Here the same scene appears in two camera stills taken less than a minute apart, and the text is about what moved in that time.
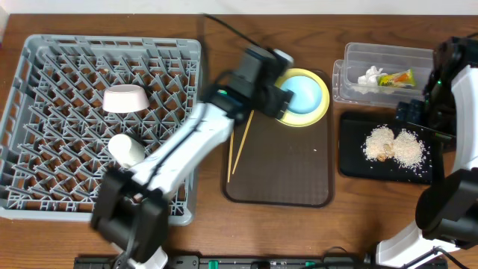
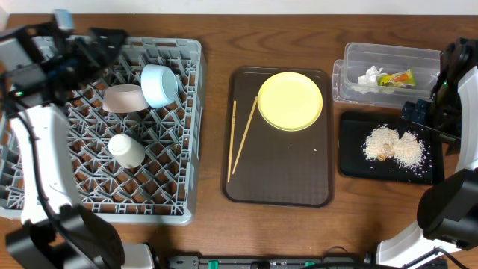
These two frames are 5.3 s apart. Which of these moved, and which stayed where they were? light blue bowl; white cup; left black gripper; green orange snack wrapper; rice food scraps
Moved: light blue bowl; left black gripper
Stayed: rice food scraps; green orange snack wrapper; white cup
